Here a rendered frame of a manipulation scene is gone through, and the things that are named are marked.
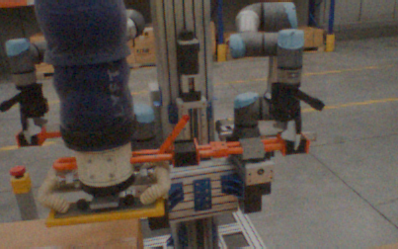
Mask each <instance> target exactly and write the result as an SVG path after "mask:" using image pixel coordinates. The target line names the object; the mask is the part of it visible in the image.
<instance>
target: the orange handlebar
mask: <svg viewBox="0 0 398 249"><path fill-rule="evenodd" d="M55 137H61V134H60V130H58V131H49V132H43V133H42V138H43V139H47V138H55ZM261 141H262V143H263V144H264V145H265V149H264V150H265V151H274V150H282V144H281V143H279V140H278V139H277V138H272V139H261ZM157 151H159V149H150V150H142V151H131V153H132V157H131V158H130V163H131V164H133V163H149V162H156V161H164V160H172V153H171V148H168V150H167V151H166V153H164V154H157ZM142 153H143V154H144V153H156V155H148V156H133V155H136V154H142ZM237 153H243V149H242V146H240V143H239V142H227V143H225V141H218V142H211V143H210V144H204V145H199V158H201V157H208V156H212V158H224V157H229V156H228V155H229V154H237ZM52 167H53V169H55V170H68V169H73V170H75V169H78V166H77V164H76V156H74V157H67V158H59V159H57V160H55V161H54V162H53V164H52Z"/></svg>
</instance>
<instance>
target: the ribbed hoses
mask: <svg viewBox="0 0 398 249"><path fill-rule="evenodd" d="M145 165H147V167H148V166H149V165H157V167H156V168H154V167H153V168H154V171H153V177H152V175H151V177H152V179H157V185H155V186H152V187H151V188H148V189H147V190H145V192H144V193H143V194H142V195H141V196H140V200H141V201H142V202H143V203H144V204H145V205H150V204H152V203H153V202H154V200H156V199H157V198H160V197H161V196H162V197H163V196H164V195H165V194H166V193H168V191H169V190H170V188H171V176H170V174H169V172H168V167H169V160H164V161H156V162H149V163H144V165H142V166H145ZM153 168H152V170H153ZM72 172H74V174H78V170H77V169H75V170H73V169H68V170H55V169H53V167H51V169H50V170H49V171H48V173H47V176H46V181H44V183H42V185H41V186H40V189H39V191H38V201H39V204H40V205H41V206H44V208H53V209H55V210H57V211H59V213H66V212H67V210H68V209H69V206H70V202H69V201H67V200H64V199H63V198H61V197H57V196H56V195H53V191H54V190H56V188H62V185H61V186H60V182H59V180H58V178H57V177H56V176H55V175H56V174H66V175H67V173H72Z"/></svg>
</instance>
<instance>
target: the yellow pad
mask: <svg viewBox="0 0 398 249"><path fill-rule="evenodd" d="M90 204H91V201H86V200H85V199H81V200H78V201H77V202H72V203H70V206H69V209H68V210H67V212H66V213H59V211H57V210H55V209H53V208H52V209H51V211H50V212H49V215H48V217H47V220H46V221H45V226H46V227H55V226H67V225H73V224H86V223H92V222H106V221H112V220H125V219H132V218H144V217H150V216H163V215H164V197H162V196H161V197H160V198H157V199H156V200H154V202H153V203H152V204H150V205H145V204H144V203H143V202H142V201H141V200H140V196H134V195H132V194H127V195H126V196H124V198H119V206H118V207H103V208H90Z"/></svg>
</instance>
